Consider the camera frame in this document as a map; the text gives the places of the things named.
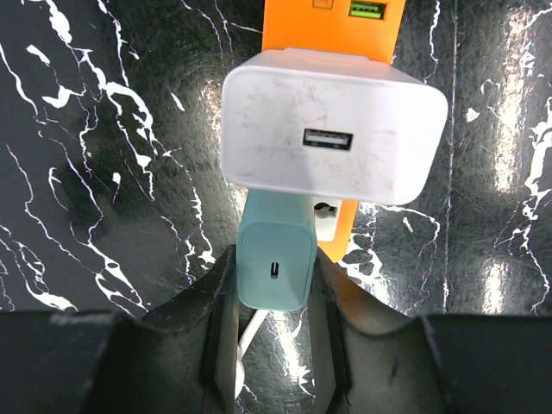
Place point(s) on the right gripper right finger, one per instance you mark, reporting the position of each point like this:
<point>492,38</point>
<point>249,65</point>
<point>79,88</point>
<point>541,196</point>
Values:
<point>366,356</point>

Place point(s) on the white USB charger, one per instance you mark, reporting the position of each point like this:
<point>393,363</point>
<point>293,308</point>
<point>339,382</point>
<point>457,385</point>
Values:
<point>409,121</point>

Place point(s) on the orange power strip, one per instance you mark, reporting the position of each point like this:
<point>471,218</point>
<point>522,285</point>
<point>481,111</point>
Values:
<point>328,26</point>

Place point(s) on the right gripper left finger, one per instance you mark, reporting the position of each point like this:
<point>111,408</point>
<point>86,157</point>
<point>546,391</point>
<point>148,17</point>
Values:
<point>180,357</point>

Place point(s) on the black marble mat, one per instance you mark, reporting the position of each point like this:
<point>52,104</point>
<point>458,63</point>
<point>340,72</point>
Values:
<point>113,200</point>

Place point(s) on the teal USB charger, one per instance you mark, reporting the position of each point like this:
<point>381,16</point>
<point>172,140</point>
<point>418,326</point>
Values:
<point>276,249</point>

